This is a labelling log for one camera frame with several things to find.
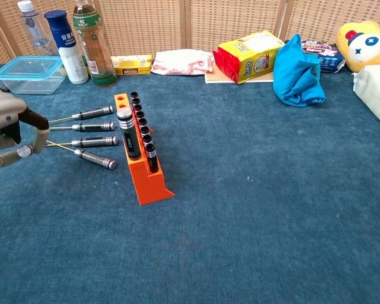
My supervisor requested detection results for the white soft tissue pack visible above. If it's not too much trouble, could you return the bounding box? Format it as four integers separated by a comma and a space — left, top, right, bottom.
353, 63, 380, 134

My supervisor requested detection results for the green-label tea bottle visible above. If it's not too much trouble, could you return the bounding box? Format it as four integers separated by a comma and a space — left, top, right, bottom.
72, 0, 118, 88

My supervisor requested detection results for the clear plastic water bottle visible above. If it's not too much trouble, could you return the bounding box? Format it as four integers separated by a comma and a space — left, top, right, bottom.
17, 0, 60, 58

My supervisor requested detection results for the wicker folding screen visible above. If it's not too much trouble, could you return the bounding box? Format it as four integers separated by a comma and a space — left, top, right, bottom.
0, 0, 380, 64

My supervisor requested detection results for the large black-handled screwdriver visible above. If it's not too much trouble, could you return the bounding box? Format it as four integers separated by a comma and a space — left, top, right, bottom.
117, 107, 143, 160

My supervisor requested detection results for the yellow cardboard box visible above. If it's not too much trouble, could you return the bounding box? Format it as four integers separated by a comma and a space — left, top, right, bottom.
110, 54, 153, 76

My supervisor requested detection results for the blue cloth bag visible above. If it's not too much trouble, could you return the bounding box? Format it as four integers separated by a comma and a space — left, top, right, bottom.
272, 33, 327, 108

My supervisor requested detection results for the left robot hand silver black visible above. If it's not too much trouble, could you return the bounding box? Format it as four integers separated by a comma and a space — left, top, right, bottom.
0, 86, 50, 170

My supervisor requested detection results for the dark purple printed package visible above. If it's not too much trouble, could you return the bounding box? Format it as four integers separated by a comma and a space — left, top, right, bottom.
300, 39, 348, 73

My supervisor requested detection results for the orange tool holder stand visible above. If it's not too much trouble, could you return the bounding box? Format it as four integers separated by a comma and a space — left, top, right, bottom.
113, 92, 175, 206

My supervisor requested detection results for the pink wet wipes pack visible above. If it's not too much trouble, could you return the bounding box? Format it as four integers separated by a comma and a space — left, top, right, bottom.
151, 49, 215, 77

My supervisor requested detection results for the yellow red snack bag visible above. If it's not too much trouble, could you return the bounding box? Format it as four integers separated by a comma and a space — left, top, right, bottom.
212, 30, 286, 85

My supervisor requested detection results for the yellow plush toy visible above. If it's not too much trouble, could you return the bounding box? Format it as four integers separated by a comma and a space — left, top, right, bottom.
336, 20, 380, 73

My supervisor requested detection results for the clear container with blue lid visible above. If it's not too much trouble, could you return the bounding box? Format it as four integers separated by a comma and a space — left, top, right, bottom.
0, 56, 67, 95

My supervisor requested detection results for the white bottle with blue cap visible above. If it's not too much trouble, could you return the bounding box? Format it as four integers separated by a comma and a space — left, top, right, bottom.
44, 9, 89, 86

